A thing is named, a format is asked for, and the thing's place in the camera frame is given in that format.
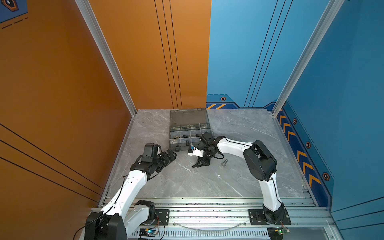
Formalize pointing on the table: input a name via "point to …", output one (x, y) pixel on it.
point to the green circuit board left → (148, 232)
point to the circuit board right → (277, 233)
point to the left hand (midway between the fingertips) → (171, 156)
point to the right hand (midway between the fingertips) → (197, 163)
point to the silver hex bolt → (223, 163)
